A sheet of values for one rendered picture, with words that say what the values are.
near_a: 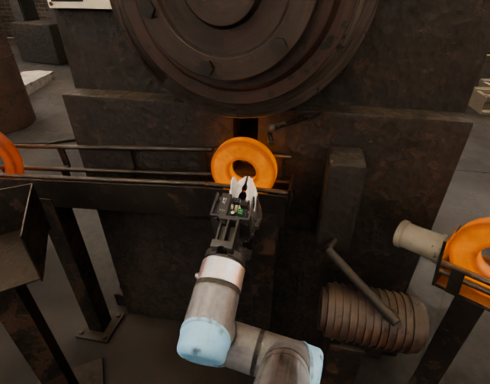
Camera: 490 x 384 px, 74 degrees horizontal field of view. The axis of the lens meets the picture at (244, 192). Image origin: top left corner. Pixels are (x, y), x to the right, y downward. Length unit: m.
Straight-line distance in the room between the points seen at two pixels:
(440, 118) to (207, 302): 0.60
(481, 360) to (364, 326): 0.79
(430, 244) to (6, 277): 0.85
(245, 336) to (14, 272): 0.50
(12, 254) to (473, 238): 0.93
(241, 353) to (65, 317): 1.05
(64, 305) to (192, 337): 1.13
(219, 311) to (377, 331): 0.40
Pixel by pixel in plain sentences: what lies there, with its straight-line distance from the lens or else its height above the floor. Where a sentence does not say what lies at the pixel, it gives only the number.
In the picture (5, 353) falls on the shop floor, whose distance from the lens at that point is 1.55.
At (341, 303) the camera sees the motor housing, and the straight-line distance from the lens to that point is 0.78.
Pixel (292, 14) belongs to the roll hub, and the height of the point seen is 1.07.
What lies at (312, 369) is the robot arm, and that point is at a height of 0.61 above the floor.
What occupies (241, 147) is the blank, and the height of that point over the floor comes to 0.80.
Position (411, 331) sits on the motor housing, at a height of 0.51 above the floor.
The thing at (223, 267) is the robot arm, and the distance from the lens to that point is 0.53.
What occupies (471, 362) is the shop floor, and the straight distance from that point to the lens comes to 1.51.
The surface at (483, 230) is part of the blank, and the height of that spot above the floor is 0.76.
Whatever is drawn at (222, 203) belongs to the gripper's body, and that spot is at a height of 0.78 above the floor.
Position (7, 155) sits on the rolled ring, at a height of 0.72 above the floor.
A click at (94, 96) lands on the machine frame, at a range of 0.93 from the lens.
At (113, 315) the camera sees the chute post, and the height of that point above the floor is 0.01.
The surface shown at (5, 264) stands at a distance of 0.89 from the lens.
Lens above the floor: 1.12
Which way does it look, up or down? 33 degrees down
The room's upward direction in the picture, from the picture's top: straight up
